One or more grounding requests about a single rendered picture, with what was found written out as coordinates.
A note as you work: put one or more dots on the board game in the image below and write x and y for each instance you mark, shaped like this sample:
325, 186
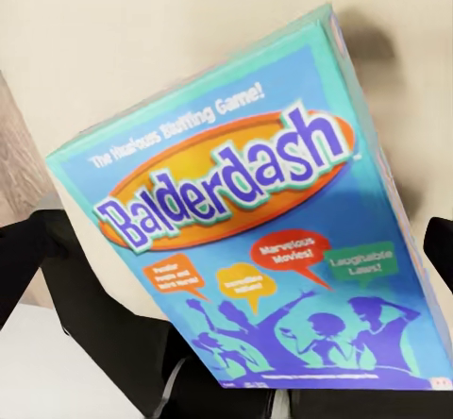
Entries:
254, 203

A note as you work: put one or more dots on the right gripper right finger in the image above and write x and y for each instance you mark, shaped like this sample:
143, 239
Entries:
438, 245

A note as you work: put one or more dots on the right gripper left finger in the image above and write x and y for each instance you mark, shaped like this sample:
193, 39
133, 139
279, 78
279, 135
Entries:
23, 247

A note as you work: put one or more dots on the bed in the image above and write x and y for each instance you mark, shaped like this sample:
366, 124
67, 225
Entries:
71, 64

